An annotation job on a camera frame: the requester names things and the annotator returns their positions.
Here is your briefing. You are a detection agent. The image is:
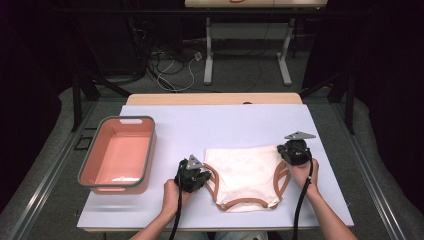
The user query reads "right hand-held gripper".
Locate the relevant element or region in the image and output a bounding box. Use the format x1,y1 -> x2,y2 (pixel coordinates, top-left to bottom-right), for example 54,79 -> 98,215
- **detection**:
277,131 -> 317,167

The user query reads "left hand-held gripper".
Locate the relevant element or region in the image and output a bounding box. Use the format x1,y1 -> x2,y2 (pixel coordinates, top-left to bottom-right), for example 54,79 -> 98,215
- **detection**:
173,154 -> 213,194

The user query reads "cream baby bodysuit brown trim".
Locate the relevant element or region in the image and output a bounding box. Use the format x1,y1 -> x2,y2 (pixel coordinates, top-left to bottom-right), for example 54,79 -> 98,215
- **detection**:
203,144 -> 292,213

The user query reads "pink basket with grey rim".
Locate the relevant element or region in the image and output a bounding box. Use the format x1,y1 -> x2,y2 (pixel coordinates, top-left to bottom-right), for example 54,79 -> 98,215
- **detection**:
77,115 -> 158,195

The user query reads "person's right hand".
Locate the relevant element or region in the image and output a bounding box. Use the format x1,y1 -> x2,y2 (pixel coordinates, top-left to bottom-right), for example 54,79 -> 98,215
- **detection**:
290,158 -> 320,198

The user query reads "person's left hand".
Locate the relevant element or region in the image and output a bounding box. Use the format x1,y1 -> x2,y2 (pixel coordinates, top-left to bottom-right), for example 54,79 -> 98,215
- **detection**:
162,179 -> 193,218

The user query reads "black metal stand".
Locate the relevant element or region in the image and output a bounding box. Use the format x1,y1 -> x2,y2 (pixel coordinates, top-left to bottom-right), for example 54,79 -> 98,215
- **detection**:
298,69 -> 356,136
70,70 -> 132,133

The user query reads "light wooden table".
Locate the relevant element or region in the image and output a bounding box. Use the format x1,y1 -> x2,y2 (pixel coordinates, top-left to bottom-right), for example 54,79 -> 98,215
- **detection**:
83,92 -> 345,233

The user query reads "white-legged wooden desk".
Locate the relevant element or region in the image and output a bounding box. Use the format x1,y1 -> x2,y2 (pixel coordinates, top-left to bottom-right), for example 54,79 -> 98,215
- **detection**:
184,0 -> 329,87

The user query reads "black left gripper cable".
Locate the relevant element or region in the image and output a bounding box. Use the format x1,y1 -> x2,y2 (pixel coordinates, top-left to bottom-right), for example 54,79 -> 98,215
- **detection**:
168,163 -> 185,240

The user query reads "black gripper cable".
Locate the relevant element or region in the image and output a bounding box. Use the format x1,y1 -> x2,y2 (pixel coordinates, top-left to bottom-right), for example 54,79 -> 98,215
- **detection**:
168,163 -> 185,240
291,149 -> 314,240

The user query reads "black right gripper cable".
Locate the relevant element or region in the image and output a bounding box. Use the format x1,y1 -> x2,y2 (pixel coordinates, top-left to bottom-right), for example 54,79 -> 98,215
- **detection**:
291,149 -> 314,240

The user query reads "aluminium floor rail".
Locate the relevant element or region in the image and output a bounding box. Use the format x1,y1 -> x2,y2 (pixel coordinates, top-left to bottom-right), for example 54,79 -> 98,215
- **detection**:
6,99 -> 98,240
329,103 -> 408,240

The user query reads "white floor cable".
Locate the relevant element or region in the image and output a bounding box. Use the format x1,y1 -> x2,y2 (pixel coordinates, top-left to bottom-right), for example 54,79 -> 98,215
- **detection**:
156,54 -> 197,93

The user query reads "bundle of black floor cables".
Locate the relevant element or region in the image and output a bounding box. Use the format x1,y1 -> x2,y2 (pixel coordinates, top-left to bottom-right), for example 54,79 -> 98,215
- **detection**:
129,18 -> 188,92

